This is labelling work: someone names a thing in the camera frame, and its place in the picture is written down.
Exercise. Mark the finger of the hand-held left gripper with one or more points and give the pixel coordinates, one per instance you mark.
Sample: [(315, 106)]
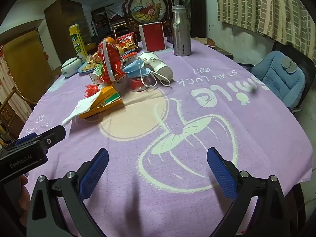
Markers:
[(53, 134), (24, 138)]

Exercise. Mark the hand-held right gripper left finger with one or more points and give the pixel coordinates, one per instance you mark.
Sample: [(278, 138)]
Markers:
[(95, 170)]

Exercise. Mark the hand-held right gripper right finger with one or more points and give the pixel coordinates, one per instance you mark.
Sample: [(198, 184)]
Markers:
[(219, 172)]

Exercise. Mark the white plastic bag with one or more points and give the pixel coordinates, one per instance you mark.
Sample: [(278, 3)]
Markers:
[(81, 107)]

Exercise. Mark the person's left hand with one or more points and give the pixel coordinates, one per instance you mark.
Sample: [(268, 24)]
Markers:
[(23, 195)]

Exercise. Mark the wooden chair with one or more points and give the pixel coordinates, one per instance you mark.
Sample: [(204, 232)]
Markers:
[(9, 117)]

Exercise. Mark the floral cloth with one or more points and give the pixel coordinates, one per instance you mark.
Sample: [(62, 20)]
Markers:
[(7, 79)]

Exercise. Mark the orange cardboard box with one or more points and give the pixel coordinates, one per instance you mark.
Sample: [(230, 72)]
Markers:
[(108, 103)]

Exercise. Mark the white lidded ceramic pot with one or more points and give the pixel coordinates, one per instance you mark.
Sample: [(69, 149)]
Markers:
[(70, 66)]

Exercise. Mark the blue plate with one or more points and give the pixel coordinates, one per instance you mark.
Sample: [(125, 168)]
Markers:
[(82, 70)]

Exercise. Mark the yellow wooden door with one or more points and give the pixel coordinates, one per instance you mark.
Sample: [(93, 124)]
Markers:
[(22, 64)]

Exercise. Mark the pile of walnuts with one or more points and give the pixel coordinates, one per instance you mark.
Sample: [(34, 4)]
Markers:
[(90, 65)]

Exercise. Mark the green packet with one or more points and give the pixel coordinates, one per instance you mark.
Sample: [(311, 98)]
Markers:
[(98, 68)]

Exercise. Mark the red plastic gift bag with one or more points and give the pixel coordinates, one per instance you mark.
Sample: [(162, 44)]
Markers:
[(108, 61)]

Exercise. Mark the yellow canister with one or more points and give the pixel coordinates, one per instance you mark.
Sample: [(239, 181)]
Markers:
[(77, 42)]

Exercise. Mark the red glass cup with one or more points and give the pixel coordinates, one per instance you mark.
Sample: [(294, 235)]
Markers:
[(137, 84)]

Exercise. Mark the blue face mask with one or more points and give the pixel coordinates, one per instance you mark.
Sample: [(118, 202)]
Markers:
[(134, 68)]

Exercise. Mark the brown wooden cabinet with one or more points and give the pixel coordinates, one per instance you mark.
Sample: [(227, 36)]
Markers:
[(61, 29)]

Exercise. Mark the blue chair cushion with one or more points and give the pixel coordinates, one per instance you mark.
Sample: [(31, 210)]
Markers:
[(276, 79)]

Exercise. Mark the orange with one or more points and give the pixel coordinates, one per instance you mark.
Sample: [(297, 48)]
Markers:
[(110, 40)]

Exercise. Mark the red snack packet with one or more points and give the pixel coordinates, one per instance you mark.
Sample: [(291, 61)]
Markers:
[(127, 42)]

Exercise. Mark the dark wooden side table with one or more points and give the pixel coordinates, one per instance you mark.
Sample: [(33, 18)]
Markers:
[(222, 51)]

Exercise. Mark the white hair dryer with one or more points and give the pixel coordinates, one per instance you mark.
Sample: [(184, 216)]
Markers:
[(158, 65)]

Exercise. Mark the brown cloth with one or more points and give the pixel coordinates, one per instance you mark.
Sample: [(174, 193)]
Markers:
[(203, 41)]

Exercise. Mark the red and white box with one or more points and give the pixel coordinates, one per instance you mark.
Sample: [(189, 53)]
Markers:
[(151, 37)]

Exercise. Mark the blue cushioned chair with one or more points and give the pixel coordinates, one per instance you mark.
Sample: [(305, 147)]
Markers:
[(281, 45)]

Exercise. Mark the steel water bottle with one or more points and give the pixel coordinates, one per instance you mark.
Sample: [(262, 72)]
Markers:
[(181, 34)]

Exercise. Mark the round framed fruit picture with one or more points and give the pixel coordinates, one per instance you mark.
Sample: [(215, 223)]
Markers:
[(147, 8)]

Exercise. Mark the checked beige curtain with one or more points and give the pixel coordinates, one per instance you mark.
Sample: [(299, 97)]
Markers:
[(259, 5)]

